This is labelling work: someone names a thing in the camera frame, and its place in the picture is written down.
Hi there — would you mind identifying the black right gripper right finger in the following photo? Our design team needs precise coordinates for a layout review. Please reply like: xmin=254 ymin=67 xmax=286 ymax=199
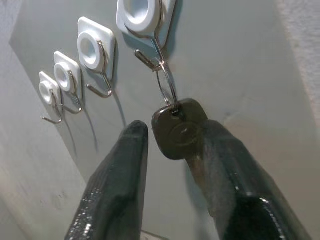
xmin=186 ymin=119 xmax=312 ymax=240

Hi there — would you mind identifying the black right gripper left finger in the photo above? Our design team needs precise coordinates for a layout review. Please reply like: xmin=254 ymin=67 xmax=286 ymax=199
xmin=64 ymin=119 xmax=150 ymax=240

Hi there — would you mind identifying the black-headed key with ring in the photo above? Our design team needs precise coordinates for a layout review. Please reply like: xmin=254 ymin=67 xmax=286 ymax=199
xmin=151 ymin=61 xmax=209 ymax=161

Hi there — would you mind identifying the grey hook backing board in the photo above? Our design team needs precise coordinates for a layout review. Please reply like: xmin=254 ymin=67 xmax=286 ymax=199
xmin=8 ymin=0 xmax=316 ymax=240

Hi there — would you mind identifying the white adhesive wire hook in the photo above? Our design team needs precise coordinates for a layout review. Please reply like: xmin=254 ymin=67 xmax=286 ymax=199
xmin=38 ymin=71 xmax=64 ymax=125
xmin=116 ymin=0 xmax=177 ymax=73
xmin=77 ymin=16 xmax=117 ymax=99
xmin=53 ymin=50 xmax=84 ymax=115

